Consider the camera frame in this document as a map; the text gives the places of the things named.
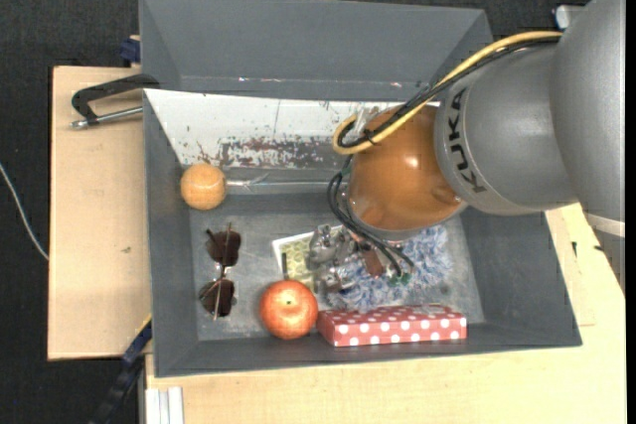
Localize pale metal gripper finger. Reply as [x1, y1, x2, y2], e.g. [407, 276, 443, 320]
[306, 223, 350, 270]
[317, 264, 357, 297]

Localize red apple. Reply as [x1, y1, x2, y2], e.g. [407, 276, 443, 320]
[258, 279, 320, 342]

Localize blue and white cloth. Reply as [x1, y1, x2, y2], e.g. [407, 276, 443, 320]
[317, 223, 456, 312]

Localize red white-dotted box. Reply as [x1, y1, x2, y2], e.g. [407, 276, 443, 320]
[315, 304, 469, 349]

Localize dark brown sunglasses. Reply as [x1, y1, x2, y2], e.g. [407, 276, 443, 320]
[198, 222, 243, 321]

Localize orange ball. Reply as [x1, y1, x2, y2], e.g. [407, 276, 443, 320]
[179, 163, 229, 212]

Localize grey metal bin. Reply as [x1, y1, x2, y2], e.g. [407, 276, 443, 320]
[137, 0, 583, 378]

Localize pale flat board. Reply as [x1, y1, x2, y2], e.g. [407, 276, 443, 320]
[47, 66, 153, 360]

